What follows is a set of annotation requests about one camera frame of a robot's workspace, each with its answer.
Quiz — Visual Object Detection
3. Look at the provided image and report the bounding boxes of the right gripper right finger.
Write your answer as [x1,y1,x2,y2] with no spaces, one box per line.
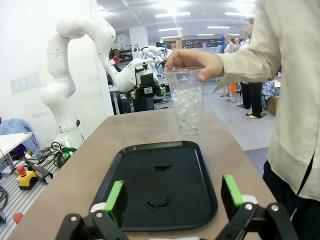
[216,174,300,240]

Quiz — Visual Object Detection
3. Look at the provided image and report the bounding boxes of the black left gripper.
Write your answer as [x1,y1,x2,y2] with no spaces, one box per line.
[129,72,167,100]

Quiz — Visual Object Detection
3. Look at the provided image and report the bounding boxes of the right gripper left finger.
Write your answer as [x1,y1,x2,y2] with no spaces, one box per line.
[53,179,129,240]

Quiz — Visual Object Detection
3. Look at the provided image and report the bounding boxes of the clear plastic cup crushed ice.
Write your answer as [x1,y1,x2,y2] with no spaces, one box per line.
[163,66,205,137]

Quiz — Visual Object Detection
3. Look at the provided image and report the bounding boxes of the person's right forearm cream sleeve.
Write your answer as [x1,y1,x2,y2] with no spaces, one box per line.
[214,32,282,95]

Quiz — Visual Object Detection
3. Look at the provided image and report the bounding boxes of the person's right hand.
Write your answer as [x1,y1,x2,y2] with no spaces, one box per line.
[163,47,225,83]

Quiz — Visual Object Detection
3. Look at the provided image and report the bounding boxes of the background work desk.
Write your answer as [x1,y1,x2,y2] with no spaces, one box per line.
[108,83,133,116]

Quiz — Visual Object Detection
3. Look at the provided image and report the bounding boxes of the bystander in red shirt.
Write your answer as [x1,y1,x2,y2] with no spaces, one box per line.
[109,48,122,73]

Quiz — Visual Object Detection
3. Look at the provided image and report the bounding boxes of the black plastic tray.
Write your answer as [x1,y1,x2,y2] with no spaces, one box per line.
[89,140,219,232]

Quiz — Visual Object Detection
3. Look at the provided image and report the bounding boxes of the white wrap rolls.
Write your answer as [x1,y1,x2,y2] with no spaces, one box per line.
[112,33,131,51]

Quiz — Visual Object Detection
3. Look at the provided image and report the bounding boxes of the black control box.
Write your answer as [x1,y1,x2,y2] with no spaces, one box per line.
[24,159,54,185]

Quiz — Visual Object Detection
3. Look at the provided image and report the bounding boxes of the yellow emergency stop button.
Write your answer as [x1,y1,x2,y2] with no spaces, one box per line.
[15,164,39,191]

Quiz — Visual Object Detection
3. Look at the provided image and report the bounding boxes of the small red cap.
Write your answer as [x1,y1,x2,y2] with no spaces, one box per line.
[12,212,24,225]

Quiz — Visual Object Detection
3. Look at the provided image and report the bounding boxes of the brown cardboard box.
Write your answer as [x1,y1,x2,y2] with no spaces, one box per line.
[265,95,280,117]

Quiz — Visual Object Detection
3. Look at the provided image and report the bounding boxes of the person's cream shirt torso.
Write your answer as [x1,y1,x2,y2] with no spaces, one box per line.
[249,0,320,202]

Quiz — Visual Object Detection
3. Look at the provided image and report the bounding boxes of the pile of clothes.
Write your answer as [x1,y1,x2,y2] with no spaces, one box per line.
[261,79,282,101]

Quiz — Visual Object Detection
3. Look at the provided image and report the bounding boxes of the white side table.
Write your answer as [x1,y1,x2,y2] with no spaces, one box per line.
[0,131,35,163]

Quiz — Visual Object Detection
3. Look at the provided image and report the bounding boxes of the blue cloth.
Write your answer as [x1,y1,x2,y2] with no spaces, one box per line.
[0,118,39,154]

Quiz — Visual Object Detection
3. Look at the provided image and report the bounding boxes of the black cable bundle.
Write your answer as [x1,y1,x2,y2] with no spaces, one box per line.
[32,141,77,169]

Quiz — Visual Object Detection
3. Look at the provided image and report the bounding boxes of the grey wall plate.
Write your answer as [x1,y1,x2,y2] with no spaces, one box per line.
[11,76,27,94]
[25,71,41,89]

